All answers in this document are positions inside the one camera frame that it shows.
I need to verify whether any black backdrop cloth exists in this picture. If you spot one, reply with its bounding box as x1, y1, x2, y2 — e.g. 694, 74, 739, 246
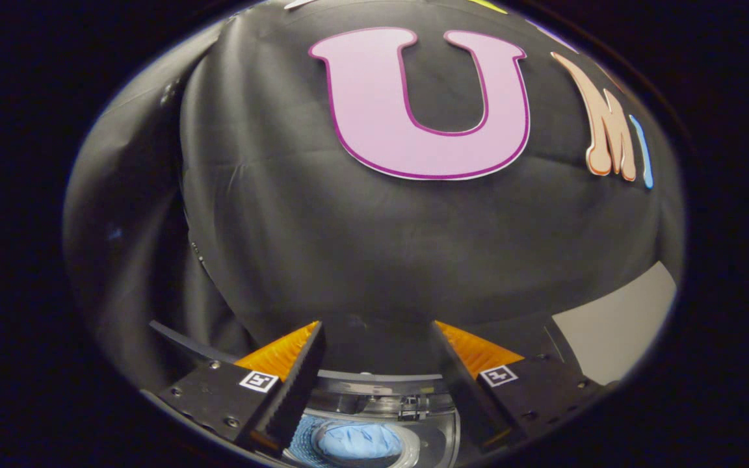
62, 0, 686, 391

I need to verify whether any black washing machine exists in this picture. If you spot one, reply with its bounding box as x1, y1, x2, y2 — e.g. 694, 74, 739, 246
283, 372, 465, 468

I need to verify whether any light blue buttoned shirt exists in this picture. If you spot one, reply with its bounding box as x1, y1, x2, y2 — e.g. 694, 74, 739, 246
316, 421, 403, 461

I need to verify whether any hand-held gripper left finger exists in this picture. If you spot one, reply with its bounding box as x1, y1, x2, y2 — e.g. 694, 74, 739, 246
155, 320, 328, 454

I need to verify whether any grey and beige cabinet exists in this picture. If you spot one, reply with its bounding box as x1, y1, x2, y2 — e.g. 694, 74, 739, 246
552, 260, 679, 385

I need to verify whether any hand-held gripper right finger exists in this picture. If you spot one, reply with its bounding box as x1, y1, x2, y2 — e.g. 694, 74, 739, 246
430, 320, 607, 450

